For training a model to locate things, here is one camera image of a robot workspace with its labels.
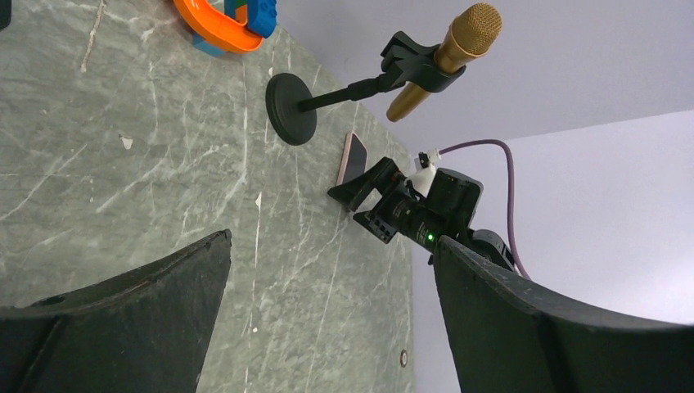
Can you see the black phone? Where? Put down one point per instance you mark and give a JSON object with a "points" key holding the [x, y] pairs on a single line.
{"points": [[5, 13]]}

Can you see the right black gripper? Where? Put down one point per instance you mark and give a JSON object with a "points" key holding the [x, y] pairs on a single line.
{"points": [[401, 208]]}

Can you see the blue toy brick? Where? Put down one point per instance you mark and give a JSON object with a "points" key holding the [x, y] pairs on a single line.
{"points": [[262, 17]]}

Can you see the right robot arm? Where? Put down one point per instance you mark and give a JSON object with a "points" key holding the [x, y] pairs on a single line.
{"points": [[451, 202]]}

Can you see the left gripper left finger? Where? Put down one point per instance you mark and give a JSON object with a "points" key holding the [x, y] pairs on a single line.
{"points": [[145, 330]]}

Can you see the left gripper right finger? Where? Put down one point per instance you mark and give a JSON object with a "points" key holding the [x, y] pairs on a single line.
{"points": [[508, 334]]}

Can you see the black microphone stand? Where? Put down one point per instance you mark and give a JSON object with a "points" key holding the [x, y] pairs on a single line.
{"points": [[292, 110]]}

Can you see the orange horseshoe toy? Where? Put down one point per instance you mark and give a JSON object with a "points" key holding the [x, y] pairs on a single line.
{"points": [[218, 29]]}

